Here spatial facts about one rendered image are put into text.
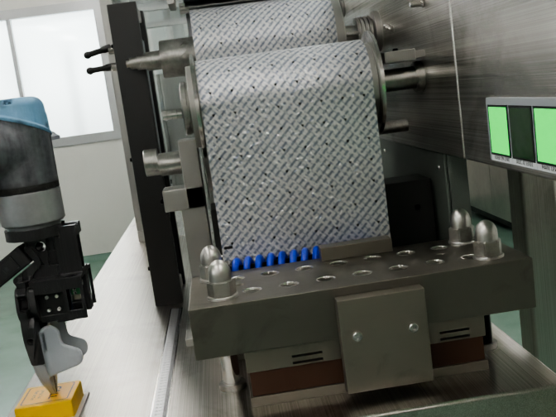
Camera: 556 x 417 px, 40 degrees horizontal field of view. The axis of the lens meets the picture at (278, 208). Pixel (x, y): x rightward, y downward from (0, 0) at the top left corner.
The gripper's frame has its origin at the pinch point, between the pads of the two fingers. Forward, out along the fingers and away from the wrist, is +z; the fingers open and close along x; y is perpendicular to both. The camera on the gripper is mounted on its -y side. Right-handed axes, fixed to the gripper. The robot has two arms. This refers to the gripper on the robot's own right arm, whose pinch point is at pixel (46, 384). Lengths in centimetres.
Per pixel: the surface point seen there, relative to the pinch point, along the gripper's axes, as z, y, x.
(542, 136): -25, 55, -25
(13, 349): 94, -107, 337
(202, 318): -8.2, 20.9, -9.9
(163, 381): 3.6, 13.8, 4.0
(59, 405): 1.6, 1.9, -3.5
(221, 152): -24.9, 25.7, 9.8
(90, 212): 51, -92, 566
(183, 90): -33.8, 21.8, 13.2
